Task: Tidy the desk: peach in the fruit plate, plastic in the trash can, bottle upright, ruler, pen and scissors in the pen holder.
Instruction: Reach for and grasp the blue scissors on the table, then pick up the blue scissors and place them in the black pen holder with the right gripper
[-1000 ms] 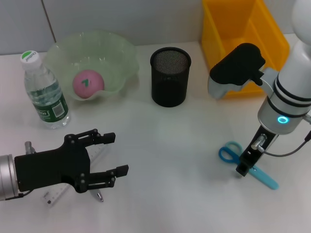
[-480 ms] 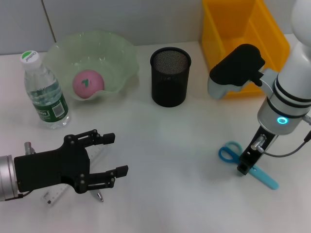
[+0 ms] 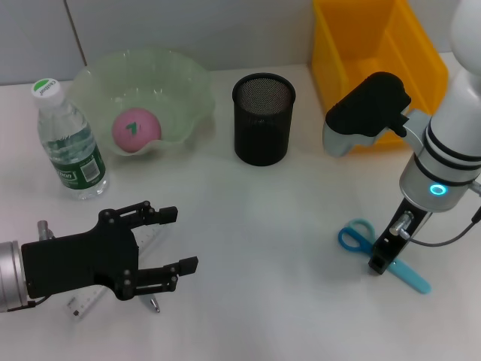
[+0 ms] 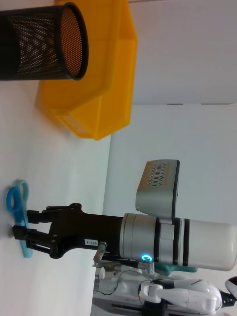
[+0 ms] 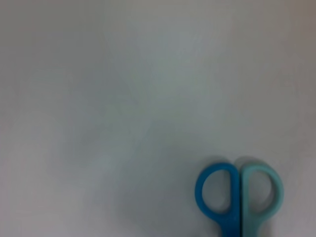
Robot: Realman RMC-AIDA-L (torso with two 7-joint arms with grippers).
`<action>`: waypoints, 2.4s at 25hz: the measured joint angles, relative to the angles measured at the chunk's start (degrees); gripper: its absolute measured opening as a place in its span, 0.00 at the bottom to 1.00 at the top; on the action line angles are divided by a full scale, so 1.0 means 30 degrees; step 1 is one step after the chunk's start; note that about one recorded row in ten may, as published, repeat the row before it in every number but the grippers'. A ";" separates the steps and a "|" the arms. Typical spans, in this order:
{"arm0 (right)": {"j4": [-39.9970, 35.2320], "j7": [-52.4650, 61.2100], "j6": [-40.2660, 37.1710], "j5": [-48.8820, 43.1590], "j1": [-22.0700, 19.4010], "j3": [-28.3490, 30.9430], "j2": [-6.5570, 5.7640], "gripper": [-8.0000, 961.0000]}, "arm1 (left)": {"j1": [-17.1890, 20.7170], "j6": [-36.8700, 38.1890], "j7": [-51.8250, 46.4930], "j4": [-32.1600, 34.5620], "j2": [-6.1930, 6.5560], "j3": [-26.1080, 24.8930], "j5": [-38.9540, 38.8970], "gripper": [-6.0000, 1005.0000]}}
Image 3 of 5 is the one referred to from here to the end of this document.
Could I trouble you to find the black mesh pen cup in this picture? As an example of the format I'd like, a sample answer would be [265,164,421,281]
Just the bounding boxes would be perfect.
[231,72,298,167]

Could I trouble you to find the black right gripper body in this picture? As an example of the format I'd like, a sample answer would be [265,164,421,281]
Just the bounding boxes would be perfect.
[374,197,431,265]

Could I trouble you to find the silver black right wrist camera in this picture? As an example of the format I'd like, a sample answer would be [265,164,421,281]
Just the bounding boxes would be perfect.
[322,71,413,158]

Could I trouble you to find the yellow plastic bin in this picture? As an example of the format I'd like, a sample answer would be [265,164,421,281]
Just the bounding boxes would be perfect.
[310,0,450,153]

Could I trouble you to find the pale green glass fruit plate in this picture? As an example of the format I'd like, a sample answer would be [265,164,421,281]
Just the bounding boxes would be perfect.
[70,46,217,157]

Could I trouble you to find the grey ballpoint pen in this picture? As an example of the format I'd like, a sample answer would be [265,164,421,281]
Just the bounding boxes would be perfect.
[138,295,162,314]

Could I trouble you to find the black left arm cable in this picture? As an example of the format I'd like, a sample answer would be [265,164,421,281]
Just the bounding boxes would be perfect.
[7,296,50,313]

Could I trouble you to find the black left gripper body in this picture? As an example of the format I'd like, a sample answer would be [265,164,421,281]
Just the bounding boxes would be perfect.
[21,208,140,302]

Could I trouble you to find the blue scissors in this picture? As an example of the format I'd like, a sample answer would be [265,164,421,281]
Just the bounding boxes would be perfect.
[337,218,432,296]

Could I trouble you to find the grey right arm cable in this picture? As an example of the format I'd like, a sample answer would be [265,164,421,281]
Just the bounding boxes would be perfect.
[390,205,481,248]

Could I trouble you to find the pink toy peach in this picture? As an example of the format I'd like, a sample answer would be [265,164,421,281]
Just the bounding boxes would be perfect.
[112,108,164,153]

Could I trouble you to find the transparent plastic ruler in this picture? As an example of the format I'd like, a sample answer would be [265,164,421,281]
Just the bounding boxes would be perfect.
[65,225,166,320]

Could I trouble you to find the clear water bottle green label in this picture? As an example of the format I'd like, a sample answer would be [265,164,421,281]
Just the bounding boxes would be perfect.
[30,77,110,202]

